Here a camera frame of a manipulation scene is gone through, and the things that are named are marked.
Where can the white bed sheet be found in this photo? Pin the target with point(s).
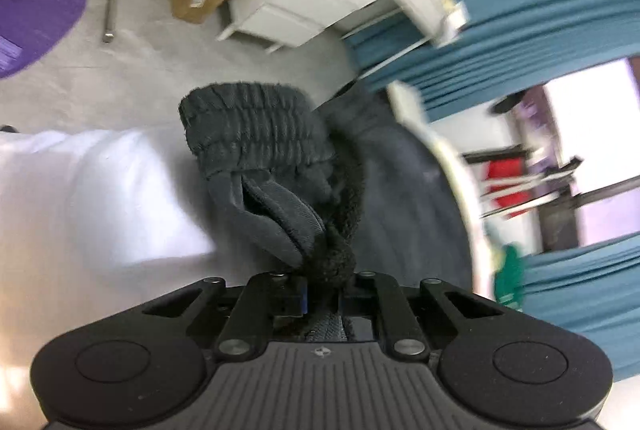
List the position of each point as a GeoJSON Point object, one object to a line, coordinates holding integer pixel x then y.
{"type": "Point", "coordinates": [100, 200]}

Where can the red cloth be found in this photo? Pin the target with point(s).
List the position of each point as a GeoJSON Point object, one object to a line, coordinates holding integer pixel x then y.
{"type": "Point", "coordinates": [505, 182]}

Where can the purple round mat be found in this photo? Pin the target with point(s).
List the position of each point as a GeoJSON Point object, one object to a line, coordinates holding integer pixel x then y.
{"type": "Point", "coordinates": [35, 15]}

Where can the green cloth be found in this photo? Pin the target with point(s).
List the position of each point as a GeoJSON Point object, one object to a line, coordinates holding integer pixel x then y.
{"type": "Point", "coordinates": [511, 277]}

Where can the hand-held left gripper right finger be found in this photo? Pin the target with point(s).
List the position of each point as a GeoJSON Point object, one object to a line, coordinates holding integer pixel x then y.
{"type": "Point", "coordinates": [386, 305]}

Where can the teal curtain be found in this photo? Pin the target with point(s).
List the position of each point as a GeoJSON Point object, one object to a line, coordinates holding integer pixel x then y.
{"type": "Point", "coordinates": [525, 25]}
{"type": "Point", "coordinates": [585, 295]}

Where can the dark grey pants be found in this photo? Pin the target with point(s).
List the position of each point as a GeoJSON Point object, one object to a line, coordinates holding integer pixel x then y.
{"type": "Point", "coordinates": [270, 145]}

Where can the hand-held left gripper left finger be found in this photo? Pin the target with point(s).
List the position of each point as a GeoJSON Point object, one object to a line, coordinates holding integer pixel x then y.
{"type": "Point", "coordinates": [302, 298]}

